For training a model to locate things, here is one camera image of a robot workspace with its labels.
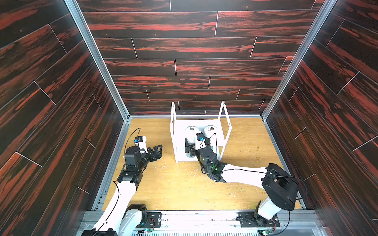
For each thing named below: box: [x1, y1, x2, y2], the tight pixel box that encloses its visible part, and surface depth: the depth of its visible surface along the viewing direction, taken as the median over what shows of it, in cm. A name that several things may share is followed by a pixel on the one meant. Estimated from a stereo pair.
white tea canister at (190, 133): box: [185, 125, 200, 146], surface depth 78 cm
